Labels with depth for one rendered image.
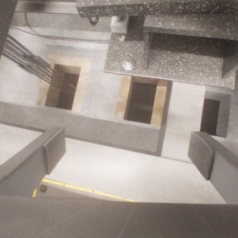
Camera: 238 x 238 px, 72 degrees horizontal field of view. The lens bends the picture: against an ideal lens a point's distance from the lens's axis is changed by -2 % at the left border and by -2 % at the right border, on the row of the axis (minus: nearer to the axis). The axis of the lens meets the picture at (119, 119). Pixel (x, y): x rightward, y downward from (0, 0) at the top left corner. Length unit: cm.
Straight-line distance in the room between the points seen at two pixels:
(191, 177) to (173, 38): 43
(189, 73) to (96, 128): 83
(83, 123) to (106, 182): 78
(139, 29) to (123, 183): 49
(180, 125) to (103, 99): 82
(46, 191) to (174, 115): 78
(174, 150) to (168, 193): 12
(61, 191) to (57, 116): 59
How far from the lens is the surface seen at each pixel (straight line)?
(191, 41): 61
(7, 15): 85
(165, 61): 56
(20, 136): 66
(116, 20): 61
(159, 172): 52
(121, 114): 120
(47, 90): 145
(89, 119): 125
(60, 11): 113
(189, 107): 54
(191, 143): 17
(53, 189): 101
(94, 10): 40
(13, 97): 162
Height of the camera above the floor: 117
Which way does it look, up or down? 78 degrees down
